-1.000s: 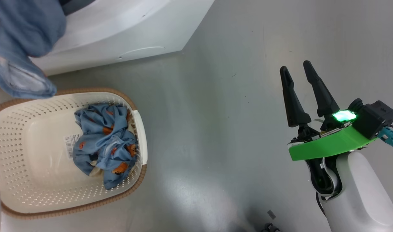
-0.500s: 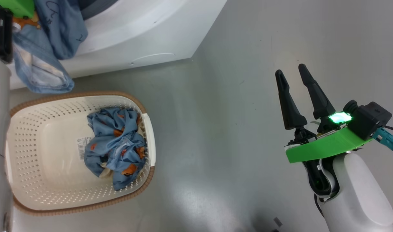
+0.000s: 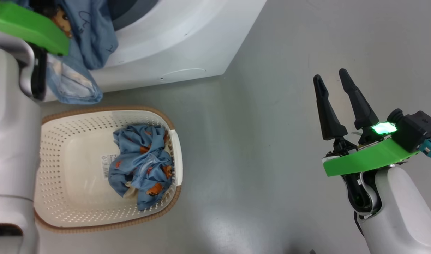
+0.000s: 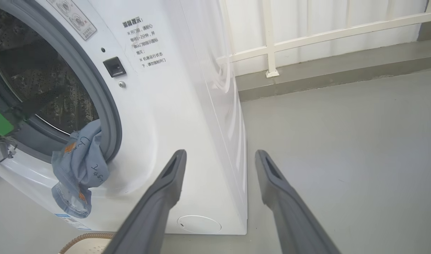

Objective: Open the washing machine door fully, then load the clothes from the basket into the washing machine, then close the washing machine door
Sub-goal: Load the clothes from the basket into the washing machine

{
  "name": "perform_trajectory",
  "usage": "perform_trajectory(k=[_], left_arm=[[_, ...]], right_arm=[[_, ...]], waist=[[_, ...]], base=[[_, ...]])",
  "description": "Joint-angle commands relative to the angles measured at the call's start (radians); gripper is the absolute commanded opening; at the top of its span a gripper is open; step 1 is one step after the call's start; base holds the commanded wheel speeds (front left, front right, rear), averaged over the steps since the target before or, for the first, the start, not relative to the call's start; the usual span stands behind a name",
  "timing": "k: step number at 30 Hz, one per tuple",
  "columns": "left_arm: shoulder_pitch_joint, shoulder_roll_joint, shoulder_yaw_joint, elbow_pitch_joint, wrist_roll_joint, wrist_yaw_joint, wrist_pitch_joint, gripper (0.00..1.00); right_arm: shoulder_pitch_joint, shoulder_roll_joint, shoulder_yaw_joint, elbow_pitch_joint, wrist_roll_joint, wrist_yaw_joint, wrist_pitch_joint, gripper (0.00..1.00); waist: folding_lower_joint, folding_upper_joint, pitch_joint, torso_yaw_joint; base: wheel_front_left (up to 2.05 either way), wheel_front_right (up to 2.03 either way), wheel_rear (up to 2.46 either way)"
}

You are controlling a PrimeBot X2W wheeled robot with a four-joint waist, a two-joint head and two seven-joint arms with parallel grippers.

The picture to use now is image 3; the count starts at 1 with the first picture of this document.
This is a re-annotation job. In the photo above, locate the blue bear-print garment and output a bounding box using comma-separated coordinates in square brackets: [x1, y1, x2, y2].
[108, 124, 174, 211]
[46, 0, 119, 105]

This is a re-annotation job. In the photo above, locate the paper barcode label in basket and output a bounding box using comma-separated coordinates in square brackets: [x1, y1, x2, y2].
[101, 153, 118, 179]

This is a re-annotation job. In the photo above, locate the cream basket with brown rim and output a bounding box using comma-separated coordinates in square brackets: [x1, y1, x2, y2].
[34, 106, 183, 233]

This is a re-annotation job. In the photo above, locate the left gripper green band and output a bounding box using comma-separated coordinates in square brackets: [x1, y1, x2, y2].
[0, 2, 70, 55]

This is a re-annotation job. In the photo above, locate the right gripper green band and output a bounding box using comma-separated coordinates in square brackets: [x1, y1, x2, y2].
[313, 68, 419, 177]

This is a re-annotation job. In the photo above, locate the white front-load washing machine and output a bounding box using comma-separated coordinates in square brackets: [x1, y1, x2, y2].
[42, 0, 267, 103]

